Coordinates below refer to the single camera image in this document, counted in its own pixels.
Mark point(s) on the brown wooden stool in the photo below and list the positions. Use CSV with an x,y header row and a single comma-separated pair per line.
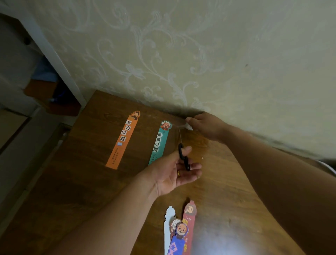
x,y
39,90

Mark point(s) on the white door frame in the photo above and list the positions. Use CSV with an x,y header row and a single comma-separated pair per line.
x,y
49,52

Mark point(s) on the red bookmark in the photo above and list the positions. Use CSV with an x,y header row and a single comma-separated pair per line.
x,y
191,218

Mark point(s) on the person's left thumb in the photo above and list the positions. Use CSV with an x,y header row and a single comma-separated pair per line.
x,y
178,153

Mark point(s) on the white bookmark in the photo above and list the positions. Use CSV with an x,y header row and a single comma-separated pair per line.
x,y
168,223

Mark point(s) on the person's right forearm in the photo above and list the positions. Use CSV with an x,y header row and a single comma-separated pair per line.
x,y
286,189

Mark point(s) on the blue bookmark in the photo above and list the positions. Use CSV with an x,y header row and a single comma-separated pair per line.
x,y
178,243

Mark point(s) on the orange bookmark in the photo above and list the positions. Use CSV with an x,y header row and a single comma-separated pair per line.
x,y
123,139

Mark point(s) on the person's left forearm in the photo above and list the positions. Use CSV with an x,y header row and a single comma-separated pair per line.
x,y
112,218

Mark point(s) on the person's right hand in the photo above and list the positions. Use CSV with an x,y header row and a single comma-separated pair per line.
x,y
210,126

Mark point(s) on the person's right fingers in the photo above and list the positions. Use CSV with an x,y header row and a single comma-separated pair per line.
x,y
192,120

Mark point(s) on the blue cloth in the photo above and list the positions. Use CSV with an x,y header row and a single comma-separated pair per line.
x,y
46,72

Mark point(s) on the teal bookmark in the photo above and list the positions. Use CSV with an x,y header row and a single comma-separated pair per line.
x,y
159,143

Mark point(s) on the person's left hand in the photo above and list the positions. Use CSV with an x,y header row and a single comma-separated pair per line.
x,y
162,176

